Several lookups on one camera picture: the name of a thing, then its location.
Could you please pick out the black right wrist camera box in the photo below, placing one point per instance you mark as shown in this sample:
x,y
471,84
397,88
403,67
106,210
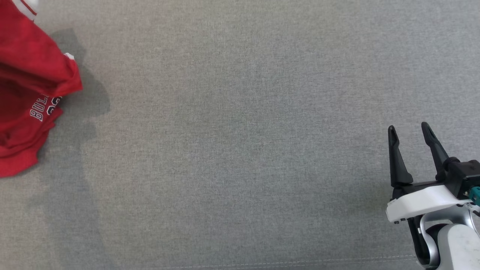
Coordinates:
x,y
463,176

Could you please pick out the red basketball jersey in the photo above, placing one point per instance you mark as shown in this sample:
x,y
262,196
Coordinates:
x,y
30,67

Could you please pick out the teal right camera connector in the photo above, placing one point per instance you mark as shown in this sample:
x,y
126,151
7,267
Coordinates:
x,y
476,195

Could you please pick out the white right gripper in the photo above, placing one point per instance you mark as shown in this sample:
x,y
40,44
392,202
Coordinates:
x,y
423,200

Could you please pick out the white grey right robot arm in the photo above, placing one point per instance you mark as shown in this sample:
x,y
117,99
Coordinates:
x,y
457,243

